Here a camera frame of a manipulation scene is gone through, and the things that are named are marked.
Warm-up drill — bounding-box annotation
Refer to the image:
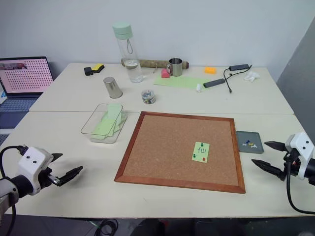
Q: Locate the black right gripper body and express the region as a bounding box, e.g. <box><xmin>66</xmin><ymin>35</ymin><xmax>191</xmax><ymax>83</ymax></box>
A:
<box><xmin>282</xmin><ymin>148</ymin><xmax>303</xmax><ymax>177</ymax></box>

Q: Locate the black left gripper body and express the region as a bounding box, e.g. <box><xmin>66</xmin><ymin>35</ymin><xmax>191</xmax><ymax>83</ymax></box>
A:
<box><xmin>37</xmin><ymin>168</ymin><xmax>62</xmax><ymax>190</ymax></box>

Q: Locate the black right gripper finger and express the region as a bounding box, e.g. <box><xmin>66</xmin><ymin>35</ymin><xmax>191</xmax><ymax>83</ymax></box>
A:
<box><xmin>263</xmin><ymin>141</ymin><xmax>287</xmax><ymax>152</ymax></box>
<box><xmin>251</xmin><ymin>158</ymin><xmax>288</xmax><ymax>182</ymax></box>

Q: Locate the green note with writing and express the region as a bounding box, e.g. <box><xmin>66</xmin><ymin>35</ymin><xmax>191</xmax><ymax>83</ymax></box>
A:
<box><xmin>191</xmin><ymin>141</ymin><xmax>211</xmax><ymax>164</ymax></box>

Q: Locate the wood-framed cork board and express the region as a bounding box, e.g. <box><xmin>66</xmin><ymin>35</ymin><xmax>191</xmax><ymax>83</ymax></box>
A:
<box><xmin>114</xmin><ymin>111</ymin><xmax>247</xmax><ymax>194</ymax></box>

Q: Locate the small jar of pins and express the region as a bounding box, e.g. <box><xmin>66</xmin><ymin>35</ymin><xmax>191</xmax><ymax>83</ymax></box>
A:
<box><xmin>141</xmin><ymin>89</ymin><xmax>157</xmax><ymax>105</ymax></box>

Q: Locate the grey tray of pushpins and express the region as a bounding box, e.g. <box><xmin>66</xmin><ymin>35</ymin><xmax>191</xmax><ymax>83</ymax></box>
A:
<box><xmin>235</xmin><ymin>130</ymin><xmax>265</xmax><ymax>155</ymax></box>

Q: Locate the clear plastic container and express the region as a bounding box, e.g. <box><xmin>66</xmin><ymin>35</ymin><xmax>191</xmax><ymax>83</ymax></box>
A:
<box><xmin>80</xmin><ymin>103</ymin><xmax>128</xmax><ymax>145</ymax></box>

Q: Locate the grey partition panel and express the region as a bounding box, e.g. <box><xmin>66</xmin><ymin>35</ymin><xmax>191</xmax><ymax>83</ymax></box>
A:
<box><xmin>275</xmin><ymin>31</ymin><xmax>315</xmax><ymax>117</ymax></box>

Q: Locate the crumpled white tissue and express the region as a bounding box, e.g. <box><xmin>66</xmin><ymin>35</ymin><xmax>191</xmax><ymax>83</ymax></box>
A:
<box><xmin>243</xmin><ymin>71</ymin><xmax>261</xmax><ymax>83</ymax></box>

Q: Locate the open laptop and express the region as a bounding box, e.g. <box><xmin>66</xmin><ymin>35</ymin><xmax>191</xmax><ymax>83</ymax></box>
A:
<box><xmin>0</xmin><ymin>56</ymin><xmax>55</xmax><ymax>129</ymax></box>

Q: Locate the black usb hub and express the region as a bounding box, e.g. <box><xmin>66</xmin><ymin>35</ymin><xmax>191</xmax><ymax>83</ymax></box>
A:
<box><xmin>229</xmin><ymin>64</ymin><xmax>253</xmax><ymax>72</ymax></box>

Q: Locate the steel tumbler cup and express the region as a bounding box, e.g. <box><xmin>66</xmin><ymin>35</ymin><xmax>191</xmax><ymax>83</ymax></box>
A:
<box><xmin>102</xmin><ymin>76</ymin><xmax>123</xmax><ymax>99</ymax></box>

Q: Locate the grey usb hub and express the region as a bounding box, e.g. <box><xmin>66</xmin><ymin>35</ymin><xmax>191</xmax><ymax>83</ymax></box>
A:
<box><xmin>203</xmin><ymin>78</ymin><xmax>226</xmax><ymax>89</ymax></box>

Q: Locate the yellow and black eraser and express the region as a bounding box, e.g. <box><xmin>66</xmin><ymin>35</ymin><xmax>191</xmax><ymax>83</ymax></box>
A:
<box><xmin>91</xmin><ymin>63</ymin><xmax>105</xmax><ymax>74</ymax></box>

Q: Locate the large green paper sheet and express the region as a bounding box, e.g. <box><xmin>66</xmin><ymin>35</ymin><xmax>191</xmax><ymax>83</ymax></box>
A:
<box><xmin>153</xmin><ymin>75</ymin><xmax>213</xmax><ymax>90</ymax></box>

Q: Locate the glass bottle with green lid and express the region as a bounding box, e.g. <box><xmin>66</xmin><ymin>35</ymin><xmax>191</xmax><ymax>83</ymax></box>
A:
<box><xmin>112</xmin><ymin>21</ymin><xmax>144</xmax><ymax>84</ymax></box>

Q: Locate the rolled bamboo mat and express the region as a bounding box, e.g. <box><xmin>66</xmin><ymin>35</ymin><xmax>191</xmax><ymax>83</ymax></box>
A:
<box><xmin>120</xmin><ymin>58</ymin><xmax>190</xmax><ymax>70</ymax></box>

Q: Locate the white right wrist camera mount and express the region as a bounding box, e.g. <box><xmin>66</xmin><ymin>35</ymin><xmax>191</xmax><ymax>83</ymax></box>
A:
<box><xmin>284</xmin><ymin>131</ymin><xmax>315</xmax><ymax>180</ymax></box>

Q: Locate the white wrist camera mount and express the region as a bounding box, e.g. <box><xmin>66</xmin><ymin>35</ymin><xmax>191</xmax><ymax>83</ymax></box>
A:
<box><xmin>17</xmin><ymin>147</ymin><xmax>54</xmax><ymax>196</ymax></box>
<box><xmin>284</xmin><ymin>131</ymin><xmax>315</xmax><ymax>180</ymax></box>

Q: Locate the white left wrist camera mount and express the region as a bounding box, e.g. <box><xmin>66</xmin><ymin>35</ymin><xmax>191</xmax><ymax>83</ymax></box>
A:
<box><xmin>17</xmin><ymin>147</ymin><xmax>54</xmax><ymax>196</ymax></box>

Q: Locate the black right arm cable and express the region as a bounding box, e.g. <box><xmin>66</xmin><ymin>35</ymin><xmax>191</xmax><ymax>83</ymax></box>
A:
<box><xmin>284</xmin><ymin>153</ymin><xmax>315</xmax><ymax>215</ymax></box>

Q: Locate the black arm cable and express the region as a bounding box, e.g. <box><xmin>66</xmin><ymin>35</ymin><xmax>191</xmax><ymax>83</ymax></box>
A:
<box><xmin>0</xmin><ymin>145</ymin><xmax>30</xmax><ymax>236</ymax></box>
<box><xmin>284</xmin><ymin>153</ymin><xmax>315</xmax><ymax>215</ymax></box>

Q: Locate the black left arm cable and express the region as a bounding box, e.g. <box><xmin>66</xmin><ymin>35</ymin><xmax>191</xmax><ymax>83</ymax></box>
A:
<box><xmin>0</xmin><ymin>145</ymin><xmax>30</xmax><ymax>236</ymax></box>

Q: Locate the coiled black floor cable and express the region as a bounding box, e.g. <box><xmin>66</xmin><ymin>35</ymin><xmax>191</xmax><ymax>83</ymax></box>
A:
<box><xmin>97</xmin><ymin>219</ymin><xmax>119</xmax><ymax>236</ymax></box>

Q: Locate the black hub cable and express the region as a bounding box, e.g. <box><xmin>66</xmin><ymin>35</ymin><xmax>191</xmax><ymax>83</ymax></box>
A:
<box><xmin>223</xmin><ymin>67</ymin><xmax>237</xmax><ymax>94</ymax></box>

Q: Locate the steel mug with handle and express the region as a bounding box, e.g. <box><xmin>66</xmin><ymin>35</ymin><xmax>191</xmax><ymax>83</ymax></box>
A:
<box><xmin>166</xmin><ymin>58</ymin><xmax>184</xmax><ymax>77</ymax></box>

